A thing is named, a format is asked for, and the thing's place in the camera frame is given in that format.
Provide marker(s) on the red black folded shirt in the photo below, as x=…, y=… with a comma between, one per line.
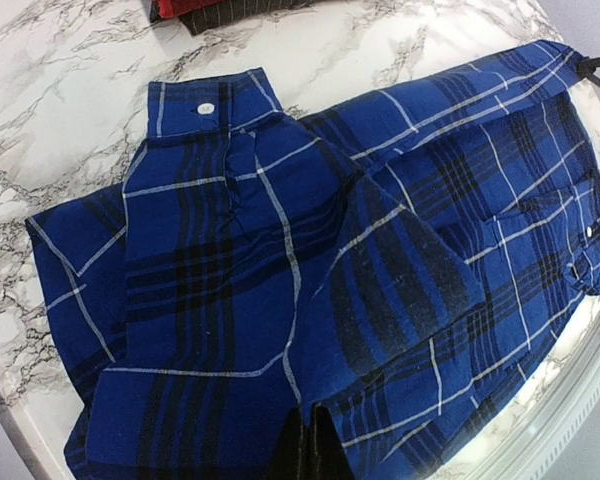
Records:
x=199, y=16

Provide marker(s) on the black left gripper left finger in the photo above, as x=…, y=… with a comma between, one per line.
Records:
x=290, y=458

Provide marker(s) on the blue plaid long sleeve shirt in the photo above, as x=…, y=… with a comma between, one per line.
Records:
x=405, y=259

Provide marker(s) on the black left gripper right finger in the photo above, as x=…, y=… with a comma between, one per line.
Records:
x=327, y=457

